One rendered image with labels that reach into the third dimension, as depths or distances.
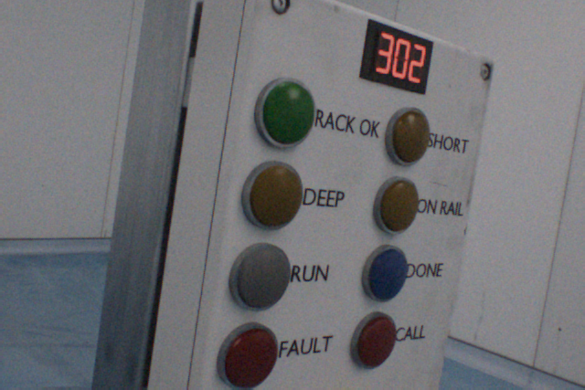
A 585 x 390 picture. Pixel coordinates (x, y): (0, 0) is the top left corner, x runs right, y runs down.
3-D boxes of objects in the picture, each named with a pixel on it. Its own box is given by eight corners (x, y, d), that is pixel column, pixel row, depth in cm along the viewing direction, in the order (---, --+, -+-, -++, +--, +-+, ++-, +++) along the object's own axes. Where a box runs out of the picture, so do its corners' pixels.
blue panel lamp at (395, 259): (407, 300, 31) (415, 249, 31) (370, 303, 30) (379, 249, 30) (395, 296, 32) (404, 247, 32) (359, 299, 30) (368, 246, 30)
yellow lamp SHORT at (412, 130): (430, 166, 31) (438, 114, 31) (394, 161, 29) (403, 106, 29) (418, 164, 32) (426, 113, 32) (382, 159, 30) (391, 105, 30)
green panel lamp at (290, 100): (313, 149, 26) (324, 87, 26) (262, 142, 24) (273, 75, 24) (303, 147, 27) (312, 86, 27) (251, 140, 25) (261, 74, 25)
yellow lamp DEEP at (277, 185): (301, 230, 26) (311, 168, 26) (249, 228, 24) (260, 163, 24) (290, 226, 27) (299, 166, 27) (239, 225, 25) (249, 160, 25)
